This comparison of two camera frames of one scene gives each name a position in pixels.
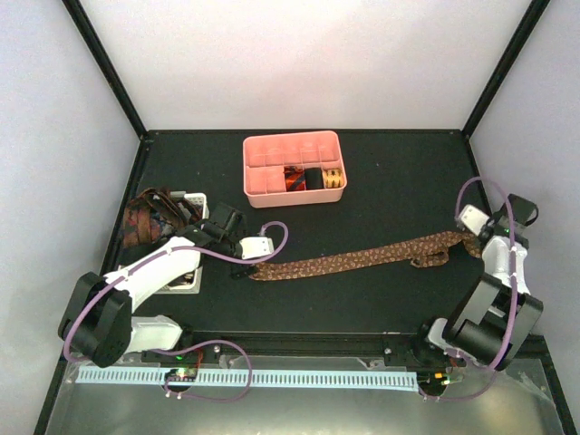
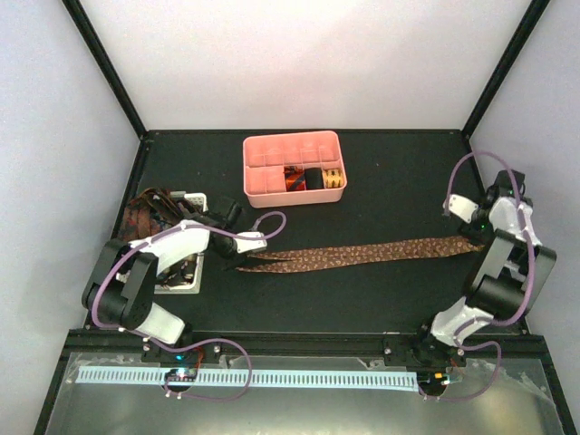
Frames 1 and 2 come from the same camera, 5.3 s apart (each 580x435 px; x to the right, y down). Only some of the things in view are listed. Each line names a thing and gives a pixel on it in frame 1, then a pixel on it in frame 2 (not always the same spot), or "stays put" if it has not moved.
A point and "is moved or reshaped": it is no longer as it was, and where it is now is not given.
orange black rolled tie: x=294 y=178 stays put
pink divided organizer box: x=265 y=156 stays put
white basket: x=191 y=282 stays put
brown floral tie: x=429 y=252 is moved or reshaped
